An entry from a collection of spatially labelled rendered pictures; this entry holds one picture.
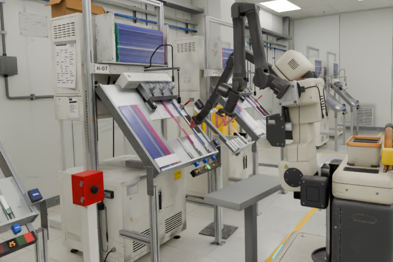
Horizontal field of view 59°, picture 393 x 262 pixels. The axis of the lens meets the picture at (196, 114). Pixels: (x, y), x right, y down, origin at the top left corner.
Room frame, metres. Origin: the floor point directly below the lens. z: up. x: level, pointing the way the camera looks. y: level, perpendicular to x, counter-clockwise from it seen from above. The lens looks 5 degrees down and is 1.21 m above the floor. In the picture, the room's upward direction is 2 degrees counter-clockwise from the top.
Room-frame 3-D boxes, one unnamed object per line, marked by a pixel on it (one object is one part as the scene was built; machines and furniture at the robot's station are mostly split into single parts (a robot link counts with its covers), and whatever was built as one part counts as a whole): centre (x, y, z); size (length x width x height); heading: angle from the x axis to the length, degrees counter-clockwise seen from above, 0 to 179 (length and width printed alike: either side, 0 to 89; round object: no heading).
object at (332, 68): (8.00, -3.01, 0.95); 1.36 x 0.82 x 1.90; 56
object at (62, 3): (2.68, 0.74, 1.82); 0.68 x 0.30 x 0.20; 146
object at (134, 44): (2.61, 0.43, 1.52); 0.51 x 0.13 x 0.27; 146
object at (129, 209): (2.63, 0.57, 0.31); 0.70 x 0.65 x 0.62; 146
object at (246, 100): (3.75, -0.40, 0.65); 1.01 x 0.73 x 1.29; 56
